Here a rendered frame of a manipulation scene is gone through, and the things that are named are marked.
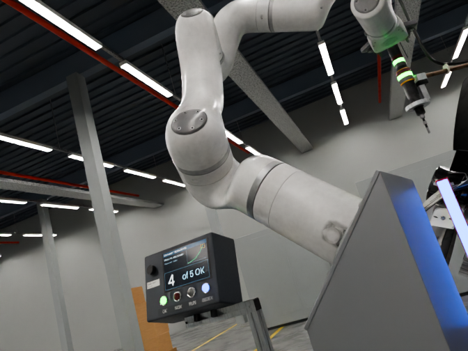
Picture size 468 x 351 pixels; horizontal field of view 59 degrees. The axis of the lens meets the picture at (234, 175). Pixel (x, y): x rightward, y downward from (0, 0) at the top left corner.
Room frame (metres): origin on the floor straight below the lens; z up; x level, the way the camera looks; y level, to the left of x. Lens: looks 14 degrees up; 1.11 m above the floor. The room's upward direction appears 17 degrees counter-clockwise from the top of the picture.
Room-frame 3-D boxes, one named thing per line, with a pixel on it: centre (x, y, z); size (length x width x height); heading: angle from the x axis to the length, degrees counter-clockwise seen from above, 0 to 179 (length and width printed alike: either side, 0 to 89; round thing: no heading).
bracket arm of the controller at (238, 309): (1.18, 0.14, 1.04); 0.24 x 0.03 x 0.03; 61
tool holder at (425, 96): (1.19, -0.60, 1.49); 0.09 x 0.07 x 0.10; 96
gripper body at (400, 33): (1.07, -0.53, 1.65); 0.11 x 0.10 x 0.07; 151
